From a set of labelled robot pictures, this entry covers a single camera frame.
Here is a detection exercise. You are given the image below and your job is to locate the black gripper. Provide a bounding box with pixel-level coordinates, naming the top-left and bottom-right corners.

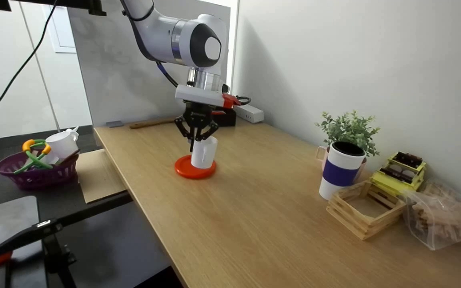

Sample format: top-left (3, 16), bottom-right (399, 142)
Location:
top-left (174, 85), bottom-right (224, 150)

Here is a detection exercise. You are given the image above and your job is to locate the white plastic mug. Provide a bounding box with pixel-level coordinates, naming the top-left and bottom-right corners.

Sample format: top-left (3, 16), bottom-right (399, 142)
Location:
top-left (190, 136), bottom-right (218, 169)

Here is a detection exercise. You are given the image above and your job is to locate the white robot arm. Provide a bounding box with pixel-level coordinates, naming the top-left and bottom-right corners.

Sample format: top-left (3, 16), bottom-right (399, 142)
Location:
top-left (120, 0), bottom-right (226, 149)

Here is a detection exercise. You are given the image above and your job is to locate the orange round plate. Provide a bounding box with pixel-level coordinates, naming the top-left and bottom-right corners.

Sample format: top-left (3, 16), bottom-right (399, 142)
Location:
top-left (174, 155), bottom-right (218, 179)

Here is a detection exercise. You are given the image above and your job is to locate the black tray with red item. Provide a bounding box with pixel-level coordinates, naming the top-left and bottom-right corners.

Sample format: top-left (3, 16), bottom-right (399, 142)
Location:
top-left (213, 109), bottom-right (237, 126)

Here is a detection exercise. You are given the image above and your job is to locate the long wooden stick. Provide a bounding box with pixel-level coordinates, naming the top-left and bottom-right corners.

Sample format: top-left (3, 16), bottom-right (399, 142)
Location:
top-left (128, 118), bottom-right (174, 129)

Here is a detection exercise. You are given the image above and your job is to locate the cardboard sheet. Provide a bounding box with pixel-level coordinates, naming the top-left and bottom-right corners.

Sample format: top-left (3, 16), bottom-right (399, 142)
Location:
top-left (75, 149), bottom-right (126, 203)

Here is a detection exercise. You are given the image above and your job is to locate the white and blue tumbler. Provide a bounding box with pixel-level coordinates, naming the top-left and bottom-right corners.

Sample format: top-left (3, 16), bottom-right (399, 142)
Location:
top-left (319, 141), bottom-right (365, 200)

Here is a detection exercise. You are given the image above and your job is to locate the green potted plant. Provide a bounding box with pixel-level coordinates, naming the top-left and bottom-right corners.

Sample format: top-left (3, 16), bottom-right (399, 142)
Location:
top-left (317, 110), bottom-right (379, 157)

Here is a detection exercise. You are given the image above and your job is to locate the purple plastic basket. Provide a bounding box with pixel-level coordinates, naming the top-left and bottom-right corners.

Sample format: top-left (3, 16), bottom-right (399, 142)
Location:
top-left (0, 152), bottom-right (78, 190)

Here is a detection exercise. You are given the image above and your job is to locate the small wooden crate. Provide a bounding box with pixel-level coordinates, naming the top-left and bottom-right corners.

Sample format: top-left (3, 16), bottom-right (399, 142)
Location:
top-left (327, 181), bottom-right (407, 240)

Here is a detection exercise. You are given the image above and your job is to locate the black tripod stand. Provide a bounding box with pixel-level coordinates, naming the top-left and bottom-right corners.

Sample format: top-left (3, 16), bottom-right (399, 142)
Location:
top-left (0, 193), bottom-right (131, 288)

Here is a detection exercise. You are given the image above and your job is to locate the yellow green box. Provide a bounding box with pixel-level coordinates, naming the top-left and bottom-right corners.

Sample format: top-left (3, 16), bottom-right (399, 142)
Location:
top-left (371, 152), bottom-right (426, 195)

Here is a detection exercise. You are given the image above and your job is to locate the clear bag of wooden pieces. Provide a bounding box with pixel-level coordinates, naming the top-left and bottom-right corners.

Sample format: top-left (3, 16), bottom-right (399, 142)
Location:
top-left (403, 181), bottom-right (461, 251)

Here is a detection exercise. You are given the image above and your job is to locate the orange wrist camera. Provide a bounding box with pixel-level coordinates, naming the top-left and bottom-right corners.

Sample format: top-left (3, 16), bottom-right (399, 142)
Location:
top-left (222, 94), bottom-right (251, 109)

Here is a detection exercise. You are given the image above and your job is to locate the black hanging cable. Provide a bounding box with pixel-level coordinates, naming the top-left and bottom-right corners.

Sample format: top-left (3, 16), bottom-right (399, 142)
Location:
top-left (0, 0), bottom-right (61, 131)

